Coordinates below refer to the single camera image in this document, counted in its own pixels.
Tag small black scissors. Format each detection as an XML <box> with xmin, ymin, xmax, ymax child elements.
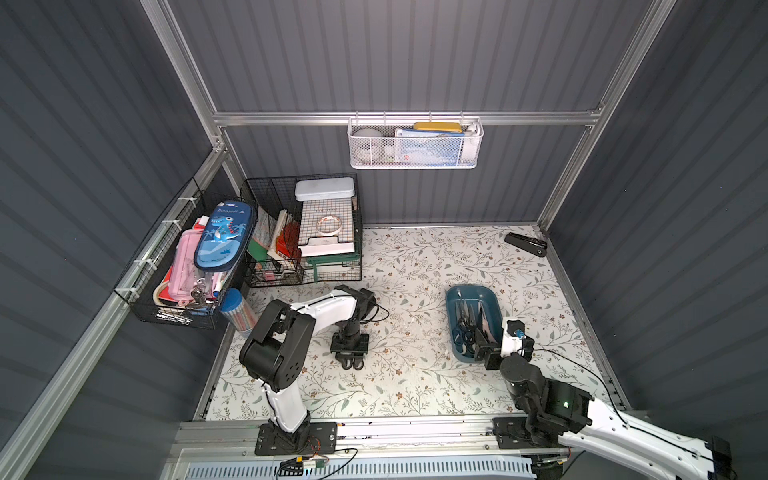
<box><xmin>336</xmin><ymin>355</ymin><xmax>364</xmax><ymax>371</ymax></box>

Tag blue handled scissors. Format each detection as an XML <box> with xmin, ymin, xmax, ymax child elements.
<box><xmin>475</xmin><ymin>303</ymin><xmax>495</xmax><ymax>350</ymax></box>

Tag teal storage box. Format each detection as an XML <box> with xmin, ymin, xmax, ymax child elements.
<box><xmin>445</xmin><ymin>284</ymin><xmax>503</xmax><ymax>364</ymax></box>

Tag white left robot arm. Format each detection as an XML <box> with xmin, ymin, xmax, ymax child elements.
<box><xmin>239</xmin><ymin>285</ymin><xmax>383</xmax><ymax>457</ymax></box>

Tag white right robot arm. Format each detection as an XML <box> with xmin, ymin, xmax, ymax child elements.
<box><xmin>491</xmin><ymin>339</ymin><xmax>738</xmax><ymax>479</ymax></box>

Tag white plastic box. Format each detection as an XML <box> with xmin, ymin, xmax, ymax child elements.
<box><xmin>294</xmin><ymin>177</ymin><xmax>355</xmax><ymax>202</ymax></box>

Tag floral table mat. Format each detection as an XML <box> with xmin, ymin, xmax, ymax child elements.
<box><xmin>206</xmin><ymin>225</ymin><xmax>619</xmax><ymax>421</ymax></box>

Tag colored pencil tube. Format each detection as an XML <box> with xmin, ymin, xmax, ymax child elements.
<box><xmin>219</xmin><ymin>288</ymin><xmax>258</xmax><ymax>337</ymax></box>

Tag black stapler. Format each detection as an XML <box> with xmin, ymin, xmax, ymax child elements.
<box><xmin>504</xmin><ymin>232</ymin><xmax>548</xmax><ymax>258</ymax></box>

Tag blue dinosaur pencil case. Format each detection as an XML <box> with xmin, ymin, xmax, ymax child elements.
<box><xmin>194</xmin><ymin>200</ymin><xmax>255</xmax><ymax>272</ymax></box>

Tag pink pencil case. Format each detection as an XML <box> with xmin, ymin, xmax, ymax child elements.
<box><xmin>167</xmin><ymin>228</ymin><xmax>203</xmax><ymax>304</ymax></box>

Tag white tape roll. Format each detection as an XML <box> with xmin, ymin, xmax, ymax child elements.
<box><xmin>350</xmin><ymin>128</ymin><xmax>385</xmax><ymax>163</ymax></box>

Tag yellow case in basket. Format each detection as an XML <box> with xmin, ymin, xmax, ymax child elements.
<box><xmin>413</xmin><ymin>122</ymin><xmax>463</xmax><ymax>133</ymax></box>

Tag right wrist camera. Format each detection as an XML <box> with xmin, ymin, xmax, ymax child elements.
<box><xmin>500</xmin><ymin>319</ymin><xmax>535</xmax><ymax>361</ymax></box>

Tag black wire desk organizer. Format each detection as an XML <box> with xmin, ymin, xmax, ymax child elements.
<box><xmin>241</xmin><ymin>173</ymin><xmax>363</xmax><ymax>288</ymax></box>

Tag black wire side basket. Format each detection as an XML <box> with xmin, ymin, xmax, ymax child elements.
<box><xmin>115</xmin><ymin>189</ymin><xmax>258</xmax><ymax>330</ymax></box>

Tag white wire wall basket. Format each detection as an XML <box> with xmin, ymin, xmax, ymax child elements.
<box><xmin>347</xmin><ymin>117</ymin><xmax>484</xmax><ymax>170</ymax></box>

